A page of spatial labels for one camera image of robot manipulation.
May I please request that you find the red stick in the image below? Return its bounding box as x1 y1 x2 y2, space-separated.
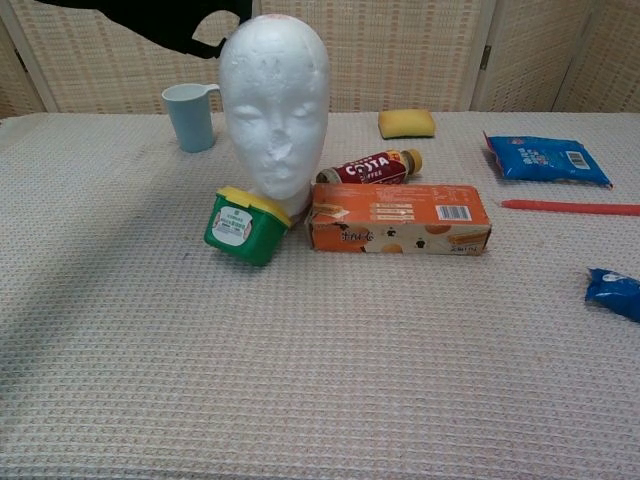
501 198 640 218

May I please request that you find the large blue snack bag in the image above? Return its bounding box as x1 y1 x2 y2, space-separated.
481 129 615 190

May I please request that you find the black baseball cap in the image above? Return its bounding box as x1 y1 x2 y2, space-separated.
34 0 254 62

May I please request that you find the orange biscuit box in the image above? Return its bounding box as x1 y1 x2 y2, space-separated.
305 182 493 257

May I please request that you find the green tub with yellow lid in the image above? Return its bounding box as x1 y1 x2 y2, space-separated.
202 185 292 267

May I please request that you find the small blue snack packet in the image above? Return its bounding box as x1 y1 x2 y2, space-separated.
585 266 640 323

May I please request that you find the Costa coffee bottle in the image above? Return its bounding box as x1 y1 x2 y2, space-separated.
315 147 424 186

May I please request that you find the yellow sponge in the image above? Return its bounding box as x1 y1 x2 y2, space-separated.
377 108 437 141

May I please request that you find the light blue plastic cup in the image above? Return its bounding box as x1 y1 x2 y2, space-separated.
160 83 222 154

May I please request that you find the woven folding screen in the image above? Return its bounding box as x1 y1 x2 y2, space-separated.
0 0 640 120

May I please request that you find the white foam mannequin head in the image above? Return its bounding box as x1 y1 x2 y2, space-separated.
217 14 331 216

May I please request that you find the beige waffle tablecloth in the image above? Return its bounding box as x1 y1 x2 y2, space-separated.
0 110 640 480

